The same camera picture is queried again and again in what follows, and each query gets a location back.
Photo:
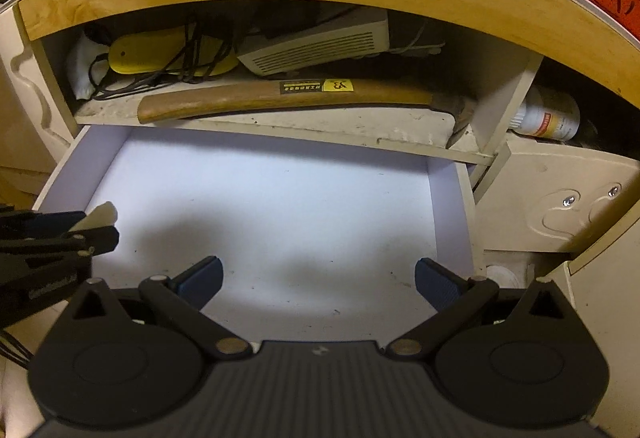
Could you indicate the cream cabinet door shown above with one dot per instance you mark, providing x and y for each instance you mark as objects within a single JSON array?
[{"x": 550, "y": 198}]

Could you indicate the cream plastic piece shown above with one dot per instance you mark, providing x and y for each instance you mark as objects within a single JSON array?
[{"x": 100, "y": 215}]

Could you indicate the white bottle with label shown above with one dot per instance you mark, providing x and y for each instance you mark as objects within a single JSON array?
[{"x": 547, "y": 116}]

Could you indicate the white crumpled cloth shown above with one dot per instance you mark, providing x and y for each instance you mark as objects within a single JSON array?
[{"x": 82, "y": 68}]

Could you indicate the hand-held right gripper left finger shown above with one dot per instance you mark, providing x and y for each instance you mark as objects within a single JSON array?
[{"x": 200, "y": 280}]

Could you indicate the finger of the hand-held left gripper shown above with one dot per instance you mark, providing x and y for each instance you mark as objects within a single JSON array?
[
  {"x": 95, "y": 238},
  {"x": 45, "y": 222}
]

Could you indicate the yellow plastic device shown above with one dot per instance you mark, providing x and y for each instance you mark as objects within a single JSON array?
[{"x": 150, "y": 52}]

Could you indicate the white round object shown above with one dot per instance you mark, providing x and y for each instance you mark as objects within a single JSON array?
[{"x": 502, "y": 277}]

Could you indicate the white drawer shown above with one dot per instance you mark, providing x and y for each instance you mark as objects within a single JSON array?
[{"x": 280, "y": 198}]

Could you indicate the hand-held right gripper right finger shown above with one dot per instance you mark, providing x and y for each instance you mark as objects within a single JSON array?
[{"x": 437, "y": 285}]

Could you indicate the white vented router box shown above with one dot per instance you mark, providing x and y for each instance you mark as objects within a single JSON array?
[{"x": 315, "y": 43}]

